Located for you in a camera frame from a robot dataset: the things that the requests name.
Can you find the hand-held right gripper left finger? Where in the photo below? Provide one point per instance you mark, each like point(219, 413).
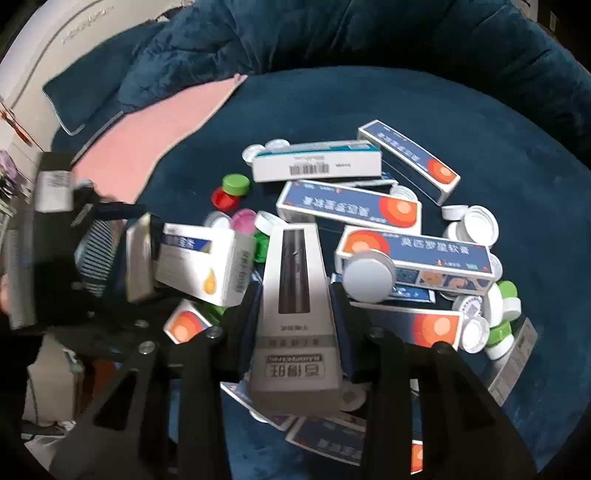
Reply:
point(251, 332)

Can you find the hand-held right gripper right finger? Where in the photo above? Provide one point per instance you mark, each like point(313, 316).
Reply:
point(340, 332)

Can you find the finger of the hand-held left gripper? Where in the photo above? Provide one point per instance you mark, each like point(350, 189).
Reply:
point(122, 211)
point(134, 308)

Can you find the grey long windowed box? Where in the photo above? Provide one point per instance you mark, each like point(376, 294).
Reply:
point(295, 369)

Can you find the white box with yellow drop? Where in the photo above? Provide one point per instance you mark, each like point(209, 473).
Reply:
point(198, 263)

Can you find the pile of blue medicine boxes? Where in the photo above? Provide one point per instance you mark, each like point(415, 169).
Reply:
point(351, 207)

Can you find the large pale round lid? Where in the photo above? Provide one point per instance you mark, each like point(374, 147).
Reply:
point(369, 277)

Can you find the pink towel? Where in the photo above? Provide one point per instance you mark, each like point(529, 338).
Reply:
point(152, 138)

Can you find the translucent green bottle cap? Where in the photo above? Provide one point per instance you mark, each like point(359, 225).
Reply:
point(261, 247)

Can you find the red bottle cap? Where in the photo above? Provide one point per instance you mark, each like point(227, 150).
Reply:
point(221, 199)

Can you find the purple soft item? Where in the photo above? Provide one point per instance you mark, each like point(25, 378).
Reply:
point(5, 162)

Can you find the pink bottle cap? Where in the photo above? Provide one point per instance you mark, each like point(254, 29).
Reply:
point(243, 221)

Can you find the white cardboard box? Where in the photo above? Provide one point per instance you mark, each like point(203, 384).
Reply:
point(51, 383)

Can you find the light green bottle cap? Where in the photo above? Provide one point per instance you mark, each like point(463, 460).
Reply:
point(236, 183)

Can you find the red hanging tassel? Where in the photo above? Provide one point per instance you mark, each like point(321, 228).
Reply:
point(16, 127)

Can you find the green white bottle cap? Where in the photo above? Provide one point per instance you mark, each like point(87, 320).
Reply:
point(501, 333)
point(509, 290)

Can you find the white teal barcode box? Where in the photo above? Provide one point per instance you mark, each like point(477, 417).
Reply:
point(318, 159)

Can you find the pile of white bottle caps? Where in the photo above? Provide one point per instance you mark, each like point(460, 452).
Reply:
point(480, 226)

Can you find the dark blue bedsheet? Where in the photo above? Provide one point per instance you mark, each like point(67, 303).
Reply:
point(508, 161)

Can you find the dark blue plush quilt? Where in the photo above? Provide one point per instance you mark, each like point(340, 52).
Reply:
point(323, 32)

